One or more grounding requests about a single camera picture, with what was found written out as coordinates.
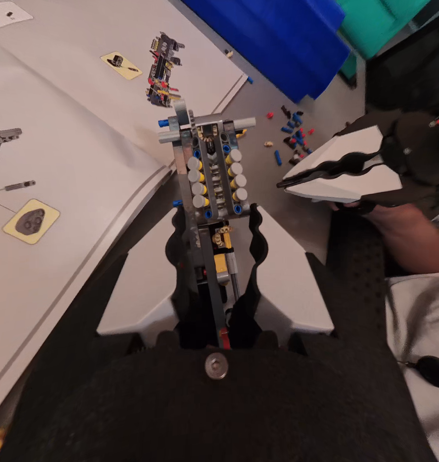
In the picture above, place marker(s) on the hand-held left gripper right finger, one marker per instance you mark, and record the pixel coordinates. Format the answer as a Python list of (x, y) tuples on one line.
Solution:
[(295, 288)]

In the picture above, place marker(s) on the person's right forearm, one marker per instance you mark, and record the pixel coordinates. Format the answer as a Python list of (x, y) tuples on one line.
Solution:
[(421, 252)]

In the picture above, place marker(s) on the person's white shirt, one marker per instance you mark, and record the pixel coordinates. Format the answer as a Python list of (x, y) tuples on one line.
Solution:
[(421, 306)]

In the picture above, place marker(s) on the scattered loose lego pieces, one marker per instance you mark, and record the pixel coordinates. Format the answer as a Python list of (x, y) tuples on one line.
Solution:
[(295, 137)]

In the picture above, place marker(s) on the white lego instruction booklet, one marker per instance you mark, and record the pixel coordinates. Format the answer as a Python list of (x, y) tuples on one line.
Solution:
[(60, 126)]

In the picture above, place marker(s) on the person's right hand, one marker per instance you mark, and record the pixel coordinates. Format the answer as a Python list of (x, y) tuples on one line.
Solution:
[(403, 222)]

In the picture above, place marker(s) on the teal plastic bin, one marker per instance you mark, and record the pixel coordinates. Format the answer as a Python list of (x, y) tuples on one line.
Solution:
[(385, 29)]

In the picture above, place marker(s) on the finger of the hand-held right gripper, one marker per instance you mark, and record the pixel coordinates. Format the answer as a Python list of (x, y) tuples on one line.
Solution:
[(349, 144), (349, 187)]

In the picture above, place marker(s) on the lego car chassis assembly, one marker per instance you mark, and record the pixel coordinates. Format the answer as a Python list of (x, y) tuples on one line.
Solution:
[(216, 173)]

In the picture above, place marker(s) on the blue plastic bin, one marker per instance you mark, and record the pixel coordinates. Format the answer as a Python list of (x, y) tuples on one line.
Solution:
[(277, 43)]

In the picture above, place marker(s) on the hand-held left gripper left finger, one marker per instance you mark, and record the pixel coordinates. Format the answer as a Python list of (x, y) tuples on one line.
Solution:
[(133, 299)]

